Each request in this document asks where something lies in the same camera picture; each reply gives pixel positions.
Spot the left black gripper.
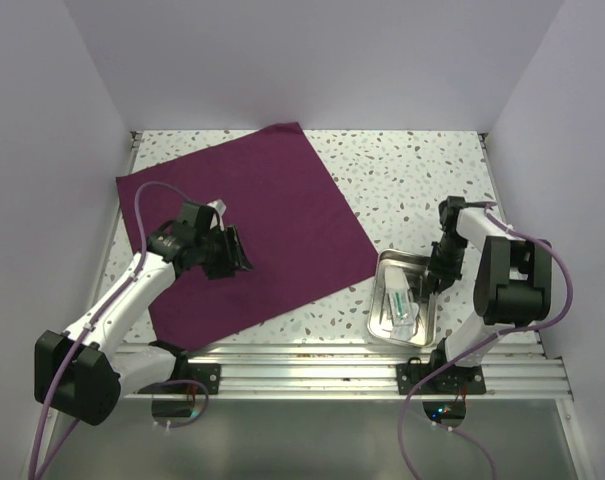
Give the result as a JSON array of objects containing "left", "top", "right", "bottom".
[{"left": 194, "top": 224, "right": 252, "bottom": 279}]

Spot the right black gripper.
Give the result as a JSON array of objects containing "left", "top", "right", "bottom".
[{"left": 427, "top": 232, "right": 469, "bottom": 293}]

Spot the steel instrument tray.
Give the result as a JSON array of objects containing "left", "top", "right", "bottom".
[{"left": 367, "top": 249, "right": 436, "bottom": 348}]

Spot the green white suture packet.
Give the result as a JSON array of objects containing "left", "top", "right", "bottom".
[{"left": 388, "top": 292, "right": 415, "bottom": 324}]

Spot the purple cloth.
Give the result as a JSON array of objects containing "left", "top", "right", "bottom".
[{"left": 116, "top": 123, "right": 377, "bottom": 350}]

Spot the clear plastic syringe packet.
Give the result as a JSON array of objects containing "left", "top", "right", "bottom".
[{"left": 390, "top": 321, "right": 418, "bottom": 342}]

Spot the white gauze pad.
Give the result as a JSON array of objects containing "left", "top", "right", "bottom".
[{"left": 383, "top": 266, "right": 410, "bottom": 295}]

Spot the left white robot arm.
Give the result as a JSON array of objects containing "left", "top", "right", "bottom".
[{"left": 34, "top": 200, "right": 252, "bottom": 426}]

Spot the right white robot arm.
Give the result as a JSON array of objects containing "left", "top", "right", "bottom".
[{"left": 425, "top": 196, "right": 552, "bottom": 393}]

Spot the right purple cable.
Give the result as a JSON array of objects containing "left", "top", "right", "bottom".
[{"left": 396, "top": 202, "right": 576, "bottom": 480}]

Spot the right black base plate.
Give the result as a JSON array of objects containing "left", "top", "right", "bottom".
[{"left": 395, "top": 357, "right": 487, "bottom": 396}]

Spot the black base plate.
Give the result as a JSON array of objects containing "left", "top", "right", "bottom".
[
  {"left": 138, "top": 363, "right": 222, "bottom": 395},
  {"left": 395, "top": 357, "right": 487, "bottom": 396}
]

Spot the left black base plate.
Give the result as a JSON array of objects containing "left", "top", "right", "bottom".
[{"left": 138, "top": 363, "right": 222, "bottom": 395}]

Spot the aluminium frame rail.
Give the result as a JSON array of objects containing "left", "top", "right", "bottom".
[{"left": 189, "top": 343, "right": 572, "bottom": 400}]

